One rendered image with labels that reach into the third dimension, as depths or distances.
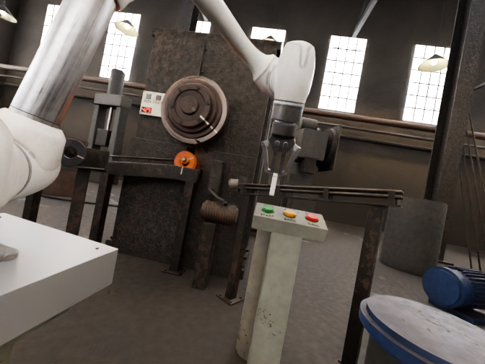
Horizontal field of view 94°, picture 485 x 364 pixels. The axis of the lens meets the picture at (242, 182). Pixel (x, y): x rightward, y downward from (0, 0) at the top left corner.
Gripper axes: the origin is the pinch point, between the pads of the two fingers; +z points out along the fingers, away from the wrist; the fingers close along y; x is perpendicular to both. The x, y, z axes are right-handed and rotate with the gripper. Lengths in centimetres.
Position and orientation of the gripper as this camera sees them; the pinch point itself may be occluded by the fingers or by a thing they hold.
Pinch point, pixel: (273, 184)
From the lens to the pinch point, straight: 75.9
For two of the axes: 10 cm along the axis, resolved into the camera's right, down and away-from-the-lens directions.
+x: -1.6, 3.2, -9.3
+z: -1.3, 9.3, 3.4
